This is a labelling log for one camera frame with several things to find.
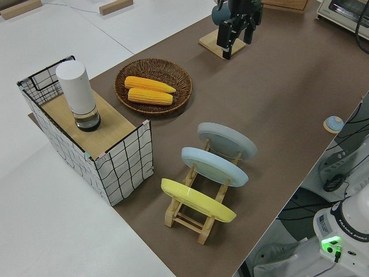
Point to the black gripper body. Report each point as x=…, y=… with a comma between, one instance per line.
x=245, y=7

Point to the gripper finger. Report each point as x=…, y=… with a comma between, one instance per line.
x=226, y=31
x=250, y=29

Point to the gray plate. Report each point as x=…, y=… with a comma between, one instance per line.
x=230, y=141

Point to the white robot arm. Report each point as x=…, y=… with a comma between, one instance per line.
x=354, y=219

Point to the wooden mug rack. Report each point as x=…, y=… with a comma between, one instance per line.
x=210, y=43

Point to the light blue plate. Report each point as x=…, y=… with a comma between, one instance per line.
x=213, y=167

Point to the yellow plate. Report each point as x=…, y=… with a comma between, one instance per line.
x=196, y=199

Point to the low wooden plate rack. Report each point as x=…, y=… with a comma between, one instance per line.
x=187, y=220

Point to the teal mug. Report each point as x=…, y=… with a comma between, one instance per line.
x=217, y=13

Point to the round wicker basket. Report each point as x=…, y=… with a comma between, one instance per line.
x=178, y=75

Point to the brown table mat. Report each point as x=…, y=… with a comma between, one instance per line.
x=274, y=101

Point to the cream toaster oven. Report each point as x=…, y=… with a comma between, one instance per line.
x=337, y=14

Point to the yellow corn cob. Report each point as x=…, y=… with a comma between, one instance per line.
x=150, y=96
x=150, y=84

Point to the wooden block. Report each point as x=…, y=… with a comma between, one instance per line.
x=115, y=7
x=20, y=8

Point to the white cylindrical bottle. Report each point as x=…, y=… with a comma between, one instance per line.
x=76, y=89

